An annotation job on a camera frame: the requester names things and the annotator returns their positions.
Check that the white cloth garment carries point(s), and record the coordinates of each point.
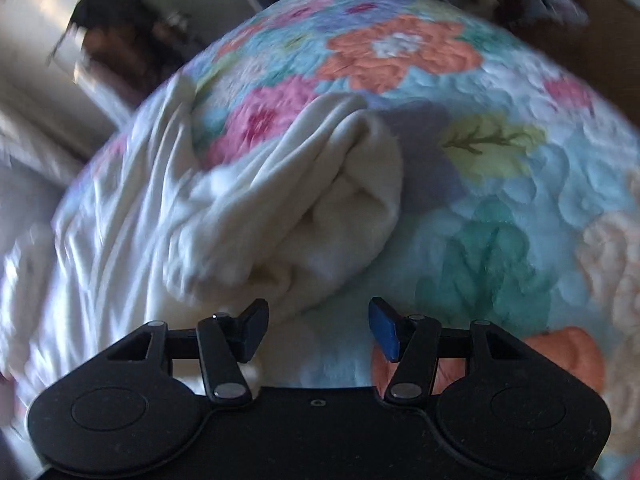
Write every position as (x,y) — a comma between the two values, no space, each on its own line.
(210,220)

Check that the floral quilted blanket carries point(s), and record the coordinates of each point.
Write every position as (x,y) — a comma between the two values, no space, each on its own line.
(450,160)

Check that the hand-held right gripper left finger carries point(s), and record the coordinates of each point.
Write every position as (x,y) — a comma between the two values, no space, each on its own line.
(256,326)

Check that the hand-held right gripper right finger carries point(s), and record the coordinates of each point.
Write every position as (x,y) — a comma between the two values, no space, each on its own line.
(384,326)

